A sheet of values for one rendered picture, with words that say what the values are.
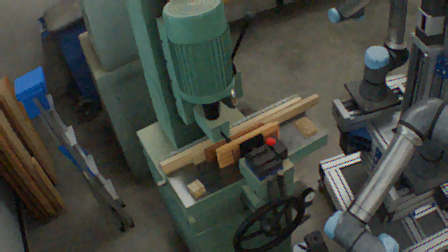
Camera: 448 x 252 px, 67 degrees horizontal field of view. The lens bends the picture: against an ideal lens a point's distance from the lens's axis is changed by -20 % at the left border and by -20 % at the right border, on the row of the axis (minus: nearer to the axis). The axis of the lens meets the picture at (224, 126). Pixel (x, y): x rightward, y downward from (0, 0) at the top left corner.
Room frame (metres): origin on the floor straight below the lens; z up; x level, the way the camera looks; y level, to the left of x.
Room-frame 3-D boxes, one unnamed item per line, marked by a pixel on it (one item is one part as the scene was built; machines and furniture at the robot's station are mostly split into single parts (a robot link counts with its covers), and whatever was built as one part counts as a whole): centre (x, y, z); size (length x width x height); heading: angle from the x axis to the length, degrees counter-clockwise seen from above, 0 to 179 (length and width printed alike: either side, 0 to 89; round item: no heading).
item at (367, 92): (1.32, -0.72, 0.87); 0.15 x 0.15 x 0.10
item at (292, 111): (1.12, -0.13, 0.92); 0.56 x 0.02 x 0.04; 112
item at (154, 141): (1.16, 0.08, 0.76); 0.57 x 0.45 x 0.09; 22
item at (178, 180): (0.98, -0.09, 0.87); 0.61 x 0.30 x 0.06; 112
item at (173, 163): (1.10, -0.04, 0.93); 0.60 x 0.02 x 0.05; 112
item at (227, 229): (1.16, 0.08, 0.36); 0.58 x 0.45 x 0.71; 22
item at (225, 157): (1.02, -0.08, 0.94); 0.25 x 0.01 x 0.08; 112
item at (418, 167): (0.83, -0.78, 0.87); 0.15 x 0.15 x 0.10
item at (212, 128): (1.07, 0.04, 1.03); 0.14 x 0.07 x 0.09; 22
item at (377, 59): (1.33, -0.72, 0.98); 0.13 x 0.12 x 0.14; 111
